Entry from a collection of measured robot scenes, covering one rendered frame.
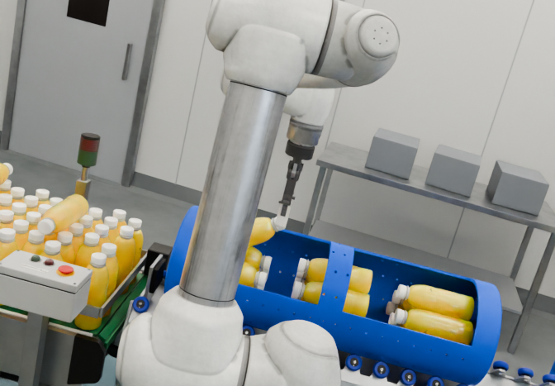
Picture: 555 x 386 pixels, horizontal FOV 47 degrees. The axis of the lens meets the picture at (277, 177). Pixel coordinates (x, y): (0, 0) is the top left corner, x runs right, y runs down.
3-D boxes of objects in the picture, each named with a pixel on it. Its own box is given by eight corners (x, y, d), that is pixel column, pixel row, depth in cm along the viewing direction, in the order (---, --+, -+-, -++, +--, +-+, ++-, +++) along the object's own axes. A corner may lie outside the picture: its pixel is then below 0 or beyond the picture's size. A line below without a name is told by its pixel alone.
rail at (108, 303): (101, 318, 165) (103, 307, 165) (98, 317, 165) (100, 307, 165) (148, 260, 204) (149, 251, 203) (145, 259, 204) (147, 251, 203)
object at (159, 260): (149, 308, 180) (158, 269, 177) (141, 307, 180) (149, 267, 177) (159, 293, 190) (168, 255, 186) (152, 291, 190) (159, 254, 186)
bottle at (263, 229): (223, 261, 179) (283, 240, 176) (212, 253, 173) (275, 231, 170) (219, 239, 183) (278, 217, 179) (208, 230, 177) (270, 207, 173)
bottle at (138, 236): (108, 279, 196) (117, 224, 191) (121, 272, 203) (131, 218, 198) (127, 288, 194) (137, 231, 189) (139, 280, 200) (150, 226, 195)
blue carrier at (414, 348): (474, 408, 168) (511, 316, 158) (156, 321, 171) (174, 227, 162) (458, 349, 194) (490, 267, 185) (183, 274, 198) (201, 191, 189)
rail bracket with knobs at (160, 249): (161, 286, 200) (167, 256, 197) (139, 280, 201) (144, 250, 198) (169, 274, 210) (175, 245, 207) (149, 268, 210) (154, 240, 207)
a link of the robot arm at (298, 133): (324, 122, 171) (319, 144, 172) (291, 114, 171) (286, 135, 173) (323, 129, 162) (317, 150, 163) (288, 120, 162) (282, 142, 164)
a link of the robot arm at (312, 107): (324, 121, 172) (277, 110, 171) (339, 64, 168) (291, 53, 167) (329, 130, 162) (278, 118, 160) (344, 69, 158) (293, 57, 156)
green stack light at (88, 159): (92, 168, 212) (94, 154, 210) (73, 163, 212) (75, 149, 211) (99, 163, 218) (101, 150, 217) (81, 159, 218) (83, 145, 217)
